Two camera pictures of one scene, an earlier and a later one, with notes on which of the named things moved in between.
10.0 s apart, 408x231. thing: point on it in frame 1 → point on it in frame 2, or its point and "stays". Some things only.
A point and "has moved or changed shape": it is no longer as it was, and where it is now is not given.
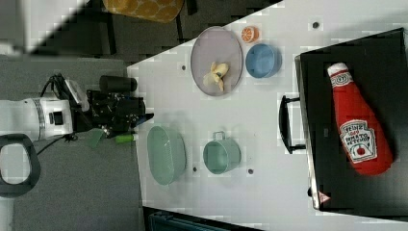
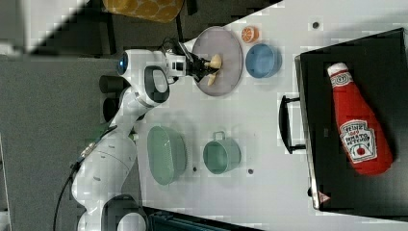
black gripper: [116, 112] → [195, 66]
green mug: [221, 154] stays
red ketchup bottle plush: [362, 129] stays
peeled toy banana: [217, 72] has moved or changed shape
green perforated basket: [166, 155] stays
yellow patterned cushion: [155, 11] stays
